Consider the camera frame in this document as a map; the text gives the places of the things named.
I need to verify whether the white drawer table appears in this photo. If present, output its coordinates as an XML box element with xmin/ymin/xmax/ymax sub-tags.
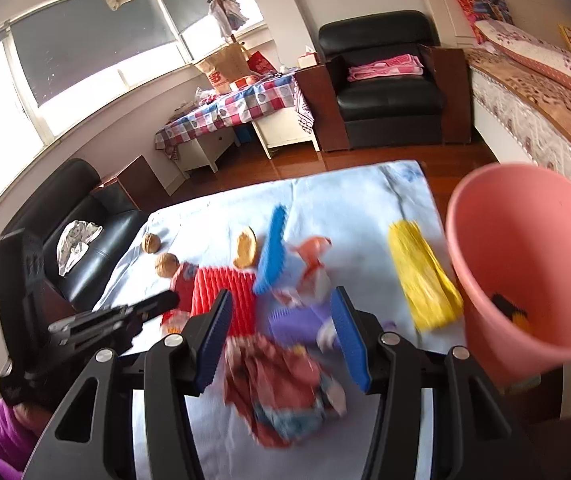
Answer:
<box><xmin>170</xmin><ymin>129</ymin><xmax>242</xmax><ymax>174</ymax></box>

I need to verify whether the orange peel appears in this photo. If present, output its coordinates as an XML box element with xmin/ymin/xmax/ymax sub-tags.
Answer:
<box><xmin>233</xmin><ymin>226</ymin><xmax>259</xmax><ymax>269</ymax></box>

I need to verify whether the pink plastic bucket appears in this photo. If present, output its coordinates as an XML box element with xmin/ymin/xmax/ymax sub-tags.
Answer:
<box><xmin>446</xmin><ymin>162</ymin><xmax>571</xmax><ymax>388</ymax></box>

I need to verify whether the red wrapper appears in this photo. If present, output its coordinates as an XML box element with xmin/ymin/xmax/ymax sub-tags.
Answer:
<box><xmin>223</xmin><ymin>334</ymin><xmax>349</xmax><ymax>449</ymax></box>

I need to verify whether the red patterned white cloth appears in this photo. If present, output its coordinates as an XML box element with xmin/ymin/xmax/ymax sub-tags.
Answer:
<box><xmin>294</xmin><ymin>79</ymin><xmax>317</xmax><ymax>136</ymax></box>

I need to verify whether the white and pink quilt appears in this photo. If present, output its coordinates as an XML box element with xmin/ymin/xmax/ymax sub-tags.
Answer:
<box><xmin>473</xmin><ymin>20</ymin><xmax>571</xmax><ymax>112</ymax></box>

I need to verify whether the orange crumpled wrapper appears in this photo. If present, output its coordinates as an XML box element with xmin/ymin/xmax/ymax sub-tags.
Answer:
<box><xmin>290</xmin><ymin>236</ymin><xmax>331</xmax><ymax>282</ymax></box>

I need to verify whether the pink folded blanket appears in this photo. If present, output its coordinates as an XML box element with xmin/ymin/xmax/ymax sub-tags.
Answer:
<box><xmin>348</xmin><ymin>53</ymin><xmax>425</xmax><ymax>84</ymax></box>

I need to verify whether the bed with floral pillow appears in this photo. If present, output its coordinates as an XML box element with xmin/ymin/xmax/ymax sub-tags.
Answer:
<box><xmin>467</xmin><ymin>49</ymin><xmax>571</xmax><ymax>173</ymax></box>

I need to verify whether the brown paper bag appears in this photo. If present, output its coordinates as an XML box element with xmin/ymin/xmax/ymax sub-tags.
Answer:
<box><xmin>194</xmin><ymin>42</ymin><xmax>252</xmax><ymax>95</ymax></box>

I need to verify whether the colourful patterned pillow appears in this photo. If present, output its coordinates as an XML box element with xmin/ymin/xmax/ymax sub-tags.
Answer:
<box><xmin>454</xmin><ymin>0</ymin><xmax>514</xmax><ymax>44</ymax></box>

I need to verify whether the red snack packet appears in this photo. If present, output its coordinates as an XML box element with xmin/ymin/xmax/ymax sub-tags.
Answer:
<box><xmin>162</xmin><ymin>261</ymin><xmax>200</xmax><ymax>336</ymax></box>

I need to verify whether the black corrugated paper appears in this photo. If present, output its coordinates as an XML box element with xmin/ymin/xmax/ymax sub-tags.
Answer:
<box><xmin>491</xmin><ymin>292</ymin><xmax>526</xmax><ymax>328</ymax></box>

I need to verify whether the white cabinet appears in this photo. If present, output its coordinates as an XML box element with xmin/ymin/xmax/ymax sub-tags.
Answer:
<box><xmin>252</xmin><ymin>106</ymin><xmax>321</xmax><ymax>161</ymax></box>

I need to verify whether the light blue cloth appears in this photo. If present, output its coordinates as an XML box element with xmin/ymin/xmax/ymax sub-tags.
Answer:
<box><xmin>93</xmin><ymin>160</ymin><xmax>466</xmax><ymax>480</ymax></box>

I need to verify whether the red corrugated paper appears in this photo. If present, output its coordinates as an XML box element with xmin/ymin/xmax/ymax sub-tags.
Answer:
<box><xmin>190</xmin><ymin>266</ymin><xmax>258</xmax><ymax>337</ymax></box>

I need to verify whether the white printed cloth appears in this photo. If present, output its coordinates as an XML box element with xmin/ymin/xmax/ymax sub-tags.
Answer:
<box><xmin>56</xmin><ymin>220</ymin><xmax>104</xmax><ymax>277</ymax></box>

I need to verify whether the checked tablecloth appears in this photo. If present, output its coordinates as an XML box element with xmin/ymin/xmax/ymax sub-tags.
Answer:
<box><xmin>154</xmin><ymin>71</ymin><xmax>299</xmax><ymax>161</ymax></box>

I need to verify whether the black leather armchair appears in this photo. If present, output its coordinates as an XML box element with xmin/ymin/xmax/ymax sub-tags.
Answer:
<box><xmin>0</xmin><ymin>155</ymin><xmax>170</xmax><ymax>317</ymax></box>
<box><xmin>294</xmin><ymin>10</ymin><xmax>472</xmax><ymax>155</ymax></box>

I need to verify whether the bay window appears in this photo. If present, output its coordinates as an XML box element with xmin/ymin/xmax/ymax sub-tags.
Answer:
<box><xmin>0</xmin><ymin>0</ymin><xmax>269</xmax><ymax>243</ymax></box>

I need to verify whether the red bag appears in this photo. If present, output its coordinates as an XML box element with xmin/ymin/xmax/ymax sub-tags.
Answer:
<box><xmin>246</xmin><ymin>51</ymin><xmax>276</xmax><ymax>79</ymax></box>

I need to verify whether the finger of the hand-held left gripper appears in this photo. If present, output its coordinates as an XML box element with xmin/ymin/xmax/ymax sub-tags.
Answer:
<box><xmin>72</xmin><ymin>290</ymin><xmax>182</xmax><ymax>334</ymax></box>
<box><xmin>47</xmin><ymin>319</ymin><xmax>145</xmax><ymax>357</ymax></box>

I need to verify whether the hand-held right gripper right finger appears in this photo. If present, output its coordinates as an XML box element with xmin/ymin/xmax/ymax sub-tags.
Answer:
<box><xmin>329</xmin><ymin>287</ymin><xmax>549</xmax><ymax>480</ymax></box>

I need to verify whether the purple corrugated paper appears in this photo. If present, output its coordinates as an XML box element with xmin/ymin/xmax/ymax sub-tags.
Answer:
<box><xmin>269</xmin><ymin>307</ymin><xmax>337</xmax><ymax>347</ymax></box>

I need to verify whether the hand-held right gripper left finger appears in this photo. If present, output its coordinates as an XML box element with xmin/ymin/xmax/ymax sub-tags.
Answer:
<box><xmin>20</xmin><ymin>287</ymin><xmax>236</xmax><ymax>480</ymax></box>

